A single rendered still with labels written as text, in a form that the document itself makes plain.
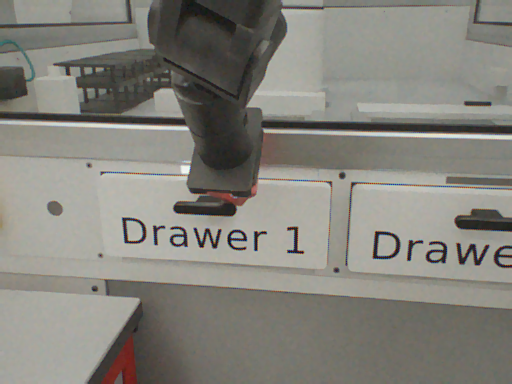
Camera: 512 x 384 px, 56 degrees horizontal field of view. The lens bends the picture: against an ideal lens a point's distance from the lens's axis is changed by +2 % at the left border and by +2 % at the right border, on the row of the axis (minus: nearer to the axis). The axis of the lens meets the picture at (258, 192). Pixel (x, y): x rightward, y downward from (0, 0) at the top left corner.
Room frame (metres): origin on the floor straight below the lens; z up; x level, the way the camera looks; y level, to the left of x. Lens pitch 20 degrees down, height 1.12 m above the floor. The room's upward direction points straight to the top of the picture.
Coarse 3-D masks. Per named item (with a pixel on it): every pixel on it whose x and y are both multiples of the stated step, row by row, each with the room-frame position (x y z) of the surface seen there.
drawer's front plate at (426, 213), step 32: (352, 192) 0.53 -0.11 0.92; (384, 192) 0.52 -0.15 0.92; (416, 192) 0.51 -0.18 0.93; (448, 192) 0.51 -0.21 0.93; (480, 192) 0.51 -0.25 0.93; (352, 224) 0.52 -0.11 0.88; (384, 224) 0.52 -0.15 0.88; (416, 224) 0.51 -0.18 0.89; (448, 224) 0.51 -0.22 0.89; (352, 256) 0.52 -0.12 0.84; (416, 256) 0.51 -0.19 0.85; (448, 256) 0.51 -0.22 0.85
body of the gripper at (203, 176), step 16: (256, 112) 0.50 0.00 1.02; (240, 128) 0.43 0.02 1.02; (256, 128) 0.49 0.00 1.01; (208, 144) 0.43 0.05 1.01; (224, 144) 0.43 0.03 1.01; (240, 144) 0.44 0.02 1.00; (256, 144) 0.47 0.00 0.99; (192, 160) 0.47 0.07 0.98; (208, 160) 0.45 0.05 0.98; (224, 160) 0.44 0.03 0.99; (240, 160) 0.45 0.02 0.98; (192, 176) 0.45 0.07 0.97; (208, 176) 0.45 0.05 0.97; (224, 176) 0.45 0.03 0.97; (240, 176) 0.45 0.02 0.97; (192, 192) 0.45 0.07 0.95; (224, 192) 0.44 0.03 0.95; (240, 192) 0.44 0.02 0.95
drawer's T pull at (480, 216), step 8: (464, 216) 0.48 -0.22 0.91; (472, 216) 0.48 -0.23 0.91; (480, 216) 0.48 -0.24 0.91; (488, 216) 0.48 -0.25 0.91; (496, 216) 0.48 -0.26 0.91; (456, 224) 0.47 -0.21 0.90; (464, 224) 0.47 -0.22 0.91; (472, 224) 0.47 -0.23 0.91; (480, 224) 0.47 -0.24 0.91; (488, 224) 0.47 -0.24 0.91; (496, 224) 0.47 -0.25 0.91; (504, 224) 0.47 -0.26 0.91
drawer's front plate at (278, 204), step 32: (128, 192) 0.56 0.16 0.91; (160, 192) 0.55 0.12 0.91; (288, 192) 0.53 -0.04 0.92; (320, 192) 0.53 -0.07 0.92; (128, 224) 0.56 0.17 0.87; (160, 224) 0.55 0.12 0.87; (192, 224) 0.55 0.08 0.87; (224, 224) 0.54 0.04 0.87; (256, 224) 0.54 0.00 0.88; (288, 224) 0.53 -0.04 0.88; (320, 224) 0.53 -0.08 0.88; (128, 256) 0.56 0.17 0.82; (160, 256) 0.56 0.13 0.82; (192, 256) 0.55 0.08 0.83; (224, 256) 0.54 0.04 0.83; (256, 256) 0.54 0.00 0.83; (288, 256) 0.53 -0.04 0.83; (320, 256) 0.53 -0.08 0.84
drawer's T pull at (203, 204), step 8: (200, 200) 0.53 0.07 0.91; (208, 200) 0.53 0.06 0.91; (216, 200) 0.53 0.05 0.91; (176, 208) 0.51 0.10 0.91; (184, 208) 0.51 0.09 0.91; (192, 208) 0.51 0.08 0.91; (200, 208) 0.51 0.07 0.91; (208, 208) 0.51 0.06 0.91; (216, 208) 0.51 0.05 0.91; (224, 208) 0.51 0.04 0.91; (232, 208) 0.51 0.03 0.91; (224, 216) 0.51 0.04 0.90; (232, 216) 0.51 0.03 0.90
